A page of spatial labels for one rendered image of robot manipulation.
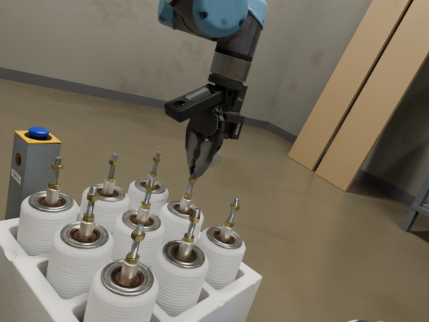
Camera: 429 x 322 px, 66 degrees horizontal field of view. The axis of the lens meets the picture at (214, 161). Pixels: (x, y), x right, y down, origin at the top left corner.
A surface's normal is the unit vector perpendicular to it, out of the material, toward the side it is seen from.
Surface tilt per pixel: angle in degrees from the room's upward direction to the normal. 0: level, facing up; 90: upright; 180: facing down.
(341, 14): 90
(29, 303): 90
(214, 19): 89
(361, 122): 78
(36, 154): 90
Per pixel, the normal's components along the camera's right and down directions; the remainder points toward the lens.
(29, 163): 0.74, 0.40
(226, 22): 0.28, 0.36
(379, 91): -0.77, -0.28
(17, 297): -0.61, 0.06
